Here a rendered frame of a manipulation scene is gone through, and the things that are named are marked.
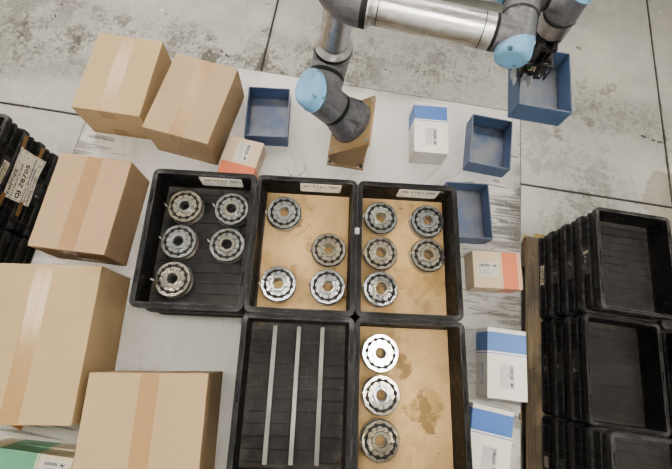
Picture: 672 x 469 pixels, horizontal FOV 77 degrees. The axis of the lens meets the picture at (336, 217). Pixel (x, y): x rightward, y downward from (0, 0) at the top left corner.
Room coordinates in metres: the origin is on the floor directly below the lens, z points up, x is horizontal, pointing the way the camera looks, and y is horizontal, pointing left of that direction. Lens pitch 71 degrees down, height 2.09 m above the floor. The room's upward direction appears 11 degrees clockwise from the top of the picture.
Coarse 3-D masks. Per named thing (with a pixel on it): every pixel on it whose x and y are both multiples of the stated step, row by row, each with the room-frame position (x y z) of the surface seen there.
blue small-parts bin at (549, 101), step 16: (560, 64) 0.95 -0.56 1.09; (544, 80) 0.90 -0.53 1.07; (560, 80) 0.89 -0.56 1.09; (512, 96) 0.80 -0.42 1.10; (528, 96) 0.83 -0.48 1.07; (544, 96) 0.84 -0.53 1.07; (560, 96) 0.84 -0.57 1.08; (512, 112) 0.75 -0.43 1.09; (528, 112) 0.75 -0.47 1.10; (544, 112) 0.75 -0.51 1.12; (560, 112) 0.75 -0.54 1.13
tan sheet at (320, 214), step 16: (304, 208) 0.44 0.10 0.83; (320, 208) 0.45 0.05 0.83; (336, 208) 0.46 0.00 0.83; (304, 224) 0.39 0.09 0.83; (320, 224) 0.40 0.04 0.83; (336, 224) 0.41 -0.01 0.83; (272, 240) 0.32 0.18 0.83; (288, 240) 0.33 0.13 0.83; (304, 240) 0.34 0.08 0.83; (272, 256) 0.27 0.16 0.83; (288, 256) 0.28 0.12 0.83; (304, 256) 0.29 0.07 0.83; (304, 272) 0.24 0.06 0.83; (304, 288) 0.19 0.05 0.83; (272, 304) 0.13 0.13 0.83; (288, 304) 0.14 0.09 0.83; (304, 304) 0.15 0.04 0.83; (320, 304) 0.16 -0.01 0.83; (336, 304) 0.16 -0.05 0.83
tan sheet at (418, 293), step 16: (400, 208) 0.50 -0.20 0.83; (416, 208) 0.51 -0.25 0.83; (400, 224) 0.45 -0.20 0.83; (368, 240) 0.38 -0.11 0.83; (400, 240) 0.40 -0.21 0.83; (416, 240) 0.41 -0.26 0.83; (400, 256) 0.35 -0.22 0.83; (368, 272) 0.28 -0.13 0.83; (400, 272) 0.30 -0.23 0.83; (416, 272) 0.31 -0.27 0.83; (400, 288) 0.25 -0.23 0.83; (416, 288) 0.26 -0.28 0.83; (432, 288) 0.27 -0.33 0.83; (368, 304) 0.18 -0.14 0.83; (400, 304) 0.20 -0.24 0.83; (416, 304) 0.21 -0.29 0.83; (432, 304) 0.22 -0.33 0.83
